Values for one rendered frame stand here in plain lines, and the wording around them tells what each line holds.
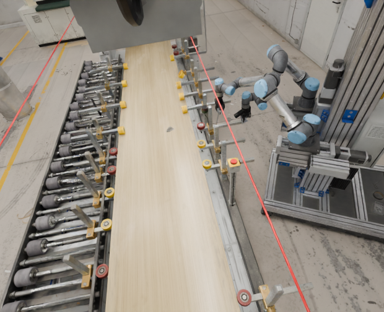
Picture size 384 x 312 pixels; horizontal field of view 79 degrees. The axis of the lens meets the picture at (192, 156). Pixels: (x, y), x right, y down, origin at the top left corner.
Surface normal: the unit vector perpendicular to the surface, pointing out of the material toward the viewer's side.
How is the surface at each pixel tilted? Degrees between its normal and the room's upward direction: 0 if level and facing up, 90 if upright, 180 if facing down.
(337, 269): 0
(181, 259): 0
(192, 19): 90
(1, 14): 90
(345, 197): 0
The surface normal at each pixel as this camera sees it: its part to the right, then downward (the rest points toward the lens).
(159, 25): 0.16, 0.72
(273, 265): -0.11, -0.67
